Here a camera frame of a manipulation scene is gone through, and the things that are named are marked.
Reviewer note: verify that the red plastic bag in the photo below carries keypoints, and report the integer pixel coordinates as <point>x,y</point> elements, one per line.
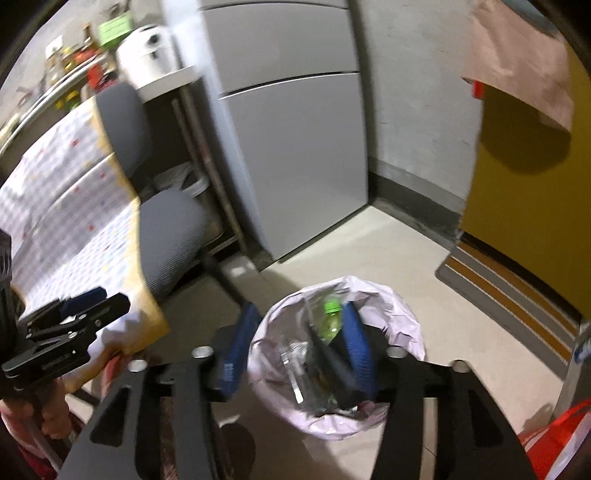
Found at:
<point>558,443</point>

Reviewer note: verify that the person's left hand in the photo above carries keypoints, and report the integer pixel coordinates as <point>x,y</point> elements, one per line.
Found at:
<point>53,410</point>

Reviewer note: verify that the green plastic bottle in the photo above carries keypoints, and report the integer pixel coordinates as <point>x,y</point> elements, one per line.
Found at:
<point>330,323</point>

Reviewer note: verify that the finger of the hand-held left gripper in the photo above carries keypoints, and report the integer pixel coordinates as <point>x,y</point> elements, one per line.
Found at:
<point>60,350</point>
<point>81,300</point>

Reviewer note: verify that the white air fryer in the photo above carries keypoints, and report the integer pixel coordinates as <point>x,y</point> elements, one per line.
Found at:
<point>145,53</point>

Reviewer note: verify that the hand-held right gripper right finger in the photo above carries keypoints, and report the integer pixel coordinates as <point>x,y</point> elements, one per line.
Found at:
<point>355,346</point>

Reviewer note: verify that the pink-lined waste bin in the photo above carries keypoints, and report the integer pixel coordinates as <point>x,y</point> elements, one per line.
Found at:
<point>401,323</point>

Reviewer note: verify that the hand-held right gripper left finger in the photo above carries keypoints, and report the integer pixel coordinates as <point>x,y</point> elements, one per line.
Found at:
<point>240,341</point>

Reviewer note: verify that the green utensil basket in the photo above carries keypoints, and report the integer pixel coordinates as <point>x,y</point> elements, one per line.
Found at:
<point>113,30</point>

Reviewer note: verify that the pink hanging cloth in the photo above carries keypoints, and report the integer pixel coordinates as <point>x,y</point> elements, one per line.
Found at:
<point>517,55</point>

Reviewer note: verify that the blue checked dotted cloth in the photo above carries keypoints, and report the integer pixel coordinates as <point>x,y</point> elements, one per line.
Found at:
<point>69,207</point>

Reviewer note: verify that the white refrigerator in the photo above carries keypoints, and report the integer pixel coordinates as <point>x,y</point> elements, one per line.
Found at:
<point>286,138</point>

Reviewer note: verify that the striped doormat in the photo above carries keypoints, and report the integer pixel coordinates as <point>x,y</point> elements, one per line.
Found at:
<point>508,300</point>

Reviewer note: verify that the yellow door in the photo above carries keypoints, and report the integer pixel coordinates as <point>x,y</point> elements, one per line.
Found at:
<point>521,207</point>

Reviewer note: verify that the small red hanging tag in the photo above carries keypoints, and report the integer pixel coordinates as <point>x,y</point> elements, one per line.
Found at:
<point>478,89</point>

